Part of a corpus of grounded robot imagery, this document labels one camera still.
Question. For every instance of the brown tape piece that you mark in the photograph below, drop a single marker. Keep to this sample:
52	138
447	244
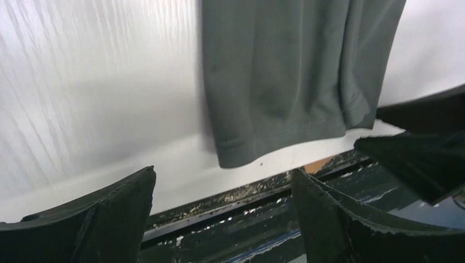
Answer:
314	167

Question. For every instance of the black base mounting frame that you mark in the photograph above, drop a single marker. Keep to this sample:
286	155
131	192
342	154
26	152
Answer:
257	222

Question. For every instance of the dark grey t-shirt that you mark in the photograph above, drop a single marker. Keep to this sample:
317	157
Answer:
280	73

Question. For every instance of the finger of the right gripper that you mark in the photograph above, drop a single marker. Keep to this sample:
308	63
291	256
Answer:
438	113
431	165

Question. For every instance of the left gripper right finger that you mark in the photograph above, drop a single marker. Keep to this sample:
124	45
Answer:
337	228

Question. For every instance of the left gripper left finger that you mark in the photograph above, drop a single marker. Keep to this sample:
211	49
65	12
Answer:
104	226

